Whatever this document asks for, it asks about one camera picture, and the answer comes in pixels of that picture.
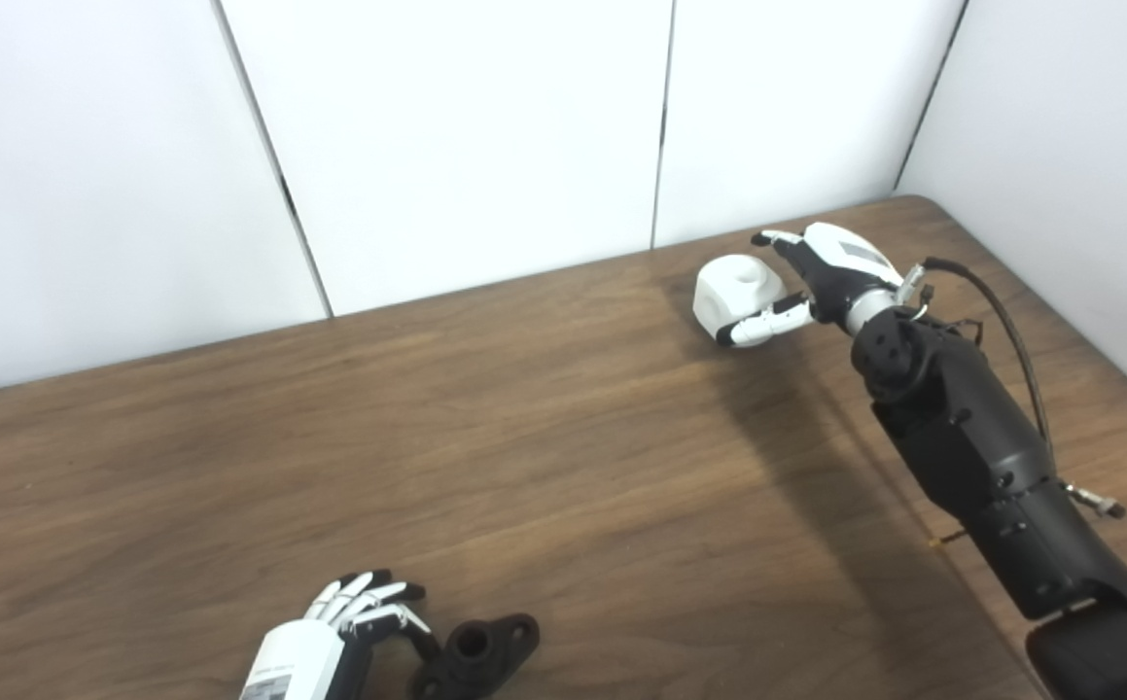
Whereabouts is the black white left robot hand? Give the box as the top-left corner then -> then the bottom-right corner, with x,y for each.
237,570 -> 442,700

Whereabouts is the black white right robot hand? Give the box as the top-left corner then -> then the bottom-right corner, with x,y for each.
716,223 -> 904,349

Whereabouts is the round white plastic piece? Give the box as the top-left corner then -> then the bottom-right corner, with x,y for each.
692,254 -> 788,346

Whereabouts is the black plastic holder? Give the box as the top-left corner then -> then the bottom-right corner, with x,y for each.
411,613 -> 542,700

